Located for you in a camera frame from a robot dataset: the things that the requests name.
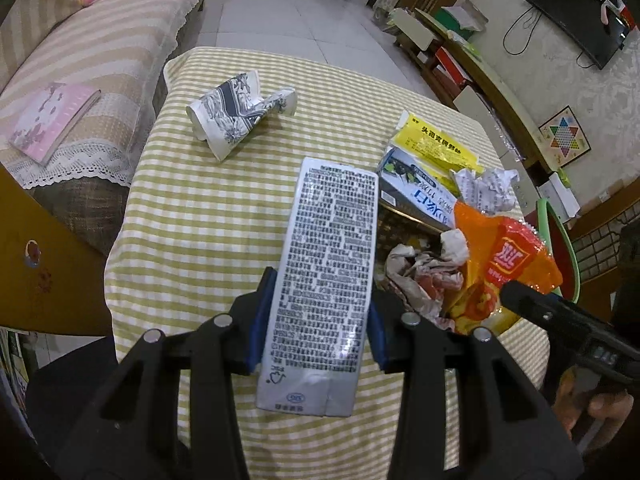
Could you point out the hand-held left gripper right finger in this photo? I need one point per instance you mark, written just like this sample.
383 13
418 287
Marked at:
378 340

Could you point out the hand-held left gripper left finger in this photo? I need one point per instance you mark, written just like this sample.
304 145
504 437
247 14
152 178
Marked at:
262 310

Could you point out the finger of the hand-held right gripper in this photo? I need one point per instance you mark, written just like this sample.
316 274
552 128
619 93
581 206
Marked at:
530 302

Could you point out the orange snack bag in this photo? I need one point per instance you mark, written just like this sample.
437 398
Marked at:
505 260

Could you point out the large red green-rimmed bin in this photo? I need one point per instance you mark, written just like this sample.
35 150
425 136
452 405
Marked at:
562 245

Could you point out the red white wrapper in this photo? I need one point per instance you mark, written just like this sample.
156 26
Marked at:
420 280

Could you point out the silver carton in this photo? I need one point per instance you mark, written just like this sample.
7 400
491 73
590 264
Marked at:
325 260

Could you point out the dark brown patterned box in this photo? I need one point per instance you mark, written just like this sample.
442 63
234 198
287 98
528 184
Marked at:
400 222

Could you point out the white paper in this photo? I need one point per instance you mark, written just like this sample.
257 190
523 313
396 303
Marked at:
487 190

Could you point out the blue white milk carton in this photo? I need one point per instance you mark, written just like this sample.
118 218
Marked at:
415 190

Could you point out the yellow packet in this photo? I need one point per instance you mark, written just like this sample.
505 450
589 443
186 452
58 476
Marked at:
435 145

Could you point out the printed paper cup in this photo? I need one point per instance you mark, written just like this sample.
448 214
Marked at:
230 110

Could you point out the person's right hand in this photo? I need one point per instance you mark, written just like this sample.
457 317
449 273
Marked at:
595 405

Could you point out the wooden lattice door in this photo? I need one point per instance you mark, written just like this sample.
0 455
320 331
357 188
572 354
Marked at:
595 255

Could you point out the white cardboard box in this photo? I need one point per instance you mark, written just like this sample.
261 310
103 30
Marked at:
557 197

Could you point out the checked yellow tablecloth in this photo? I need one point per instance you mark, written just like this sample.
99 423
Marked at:
200 210

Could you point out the small green packet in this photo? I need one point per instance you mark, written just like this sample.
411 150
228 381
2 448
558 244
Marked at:
563 176

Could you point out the star checkers board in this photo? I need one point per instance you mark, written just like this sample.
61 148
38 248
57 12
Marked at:
565 137

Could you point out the brown wooden cabinet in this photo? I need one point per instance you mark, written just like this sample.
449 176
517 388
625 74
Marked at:
50 285

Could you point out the wooden television cabinet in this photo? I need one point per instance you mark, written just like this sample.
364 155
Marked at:
480 67

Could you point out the red box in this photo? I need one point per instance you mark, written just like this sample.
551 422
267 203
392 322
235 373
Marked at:
450 65

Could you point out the pink book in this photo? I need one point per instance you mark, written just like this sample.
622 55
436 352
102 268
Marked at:
55 115

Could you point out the green box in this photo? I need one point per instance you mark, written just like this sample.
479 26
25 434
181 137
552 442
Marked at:
450 27

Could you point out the sofa with striped cover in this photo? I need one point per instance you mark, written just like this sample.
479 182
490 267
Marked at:
100 45

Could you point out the black wall television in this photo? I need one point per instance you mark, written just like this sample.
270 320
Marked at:
575 5

